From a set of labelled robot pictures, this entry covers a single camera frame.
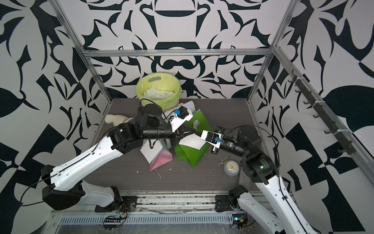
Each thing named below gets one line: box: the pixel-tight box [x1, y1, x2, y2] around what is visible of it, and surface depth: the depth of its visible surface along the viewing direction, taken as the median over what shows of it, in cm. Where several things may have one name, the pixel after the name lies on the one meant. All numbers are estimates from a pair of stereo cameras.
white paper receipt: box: [178, 133, 207, 150], surface depth 62 cm
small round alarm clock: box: [223, 159, 241, 177], surface depth 85 cm
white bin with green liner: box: [135, 72, 183, 113], surface depth 98 cm
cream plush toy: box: [104, 114, 129, 127], surface depth 97 cm
